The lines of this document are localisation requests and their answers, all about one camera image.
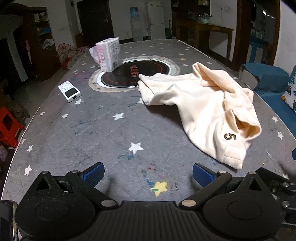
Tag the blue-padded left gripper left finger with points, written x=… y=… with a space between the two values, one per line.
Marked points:
x=84 y=183

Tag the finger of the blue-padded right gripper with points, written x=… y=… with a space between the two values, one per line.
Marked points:
x=294 y=154

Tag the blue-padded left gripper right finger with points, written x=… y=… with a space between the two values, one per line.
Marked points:
x=212 y=185

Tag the cream sweatshirt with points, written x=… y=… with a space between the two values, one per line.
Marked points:
x=217 y=114

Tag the butterfly patterned cushion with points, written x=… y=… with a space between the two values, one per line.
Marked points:
x=289 y=96

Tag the blue sofa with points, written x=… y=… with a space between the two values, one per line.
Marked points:
x=269 y=82

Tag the white remote control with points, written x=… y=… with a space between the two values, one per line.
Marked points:
x=69 y=91

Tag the black smartphone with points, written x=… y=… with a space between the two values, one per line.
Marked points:
x=9 y=230

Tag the grey star-patterned table cover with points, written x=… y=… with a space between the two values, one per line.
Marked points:
x=148 y=160

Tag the red plastic stool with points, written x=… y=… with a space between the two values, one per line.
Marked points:
x=9 y=128

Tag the round black induction cooktop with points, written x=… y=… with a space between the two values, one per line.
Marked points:
x=125 y=77

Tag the polka dot play tent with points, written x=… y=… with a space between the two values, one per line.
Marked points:
x=68 y=55

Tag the tissue paper pack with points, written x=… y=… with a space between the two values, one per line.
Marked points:
x=106 y=53

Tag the dark wooden side table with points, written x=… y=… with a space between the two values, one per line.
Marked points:
x=197 y=35

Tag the dark wooden shelf cabinet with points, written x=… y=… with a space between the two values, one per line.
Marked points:
x=35 y=44

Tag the water dispenser with blue bottle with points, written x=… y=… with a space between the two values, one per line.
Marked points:
x=136 y=22

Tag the white refrigerator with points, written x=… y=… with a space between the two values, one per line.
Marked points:
x=156 y=20

